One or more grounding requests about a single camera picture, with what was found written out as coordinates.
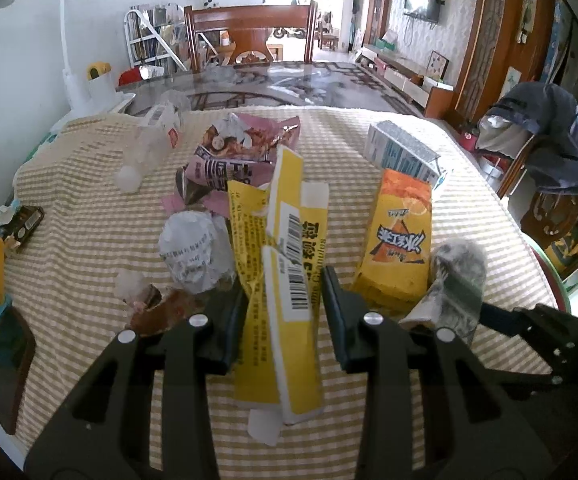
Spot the brown wrapper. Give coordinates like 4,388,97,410
114,269,204,337

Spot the yellow iced tea carton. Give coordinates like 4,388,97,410
351,169,431,318

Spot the black white paper cup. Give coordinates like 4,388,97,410
399,238,487,346

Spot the white paper ball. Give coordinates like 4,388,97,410
159,210,236,295

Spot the yellow torn wrapper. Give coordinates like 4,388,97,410
228,146,329,446

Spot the blue white milk carton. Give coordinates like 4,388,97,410
363,120,446,188

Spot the clear plastic bottle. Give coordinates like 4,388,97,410
114,90,190,194

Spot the pink snack bag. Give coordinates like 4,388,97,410
161,113,301,218

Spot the black smartphone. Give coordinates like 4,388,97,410
0,307,36,434

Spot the dark wooden chair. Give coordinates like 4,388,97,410
496,136,578,281

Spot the checkered yellow table cloth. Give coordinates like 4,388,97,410
6,106,555,479

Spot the black small device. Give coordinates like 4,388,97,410
0,206,45,252

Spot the navy blue jacket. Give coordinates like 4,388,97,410
477,81,578,195

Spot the wooden tv cabinet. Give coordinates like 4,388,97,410
354,44,454,119

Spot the small framed clock picture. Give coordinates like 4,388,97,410
426,50,450,80

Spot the white desk lamp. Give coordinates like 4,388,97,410
0,0,135,122

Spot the patterned glass dining table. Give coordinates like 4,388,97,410
121,62,423,117

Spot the white book rack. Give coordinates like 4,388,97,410
123,3,190,75

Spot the wooden bench chair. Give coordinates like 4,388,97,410
184,1,318,74

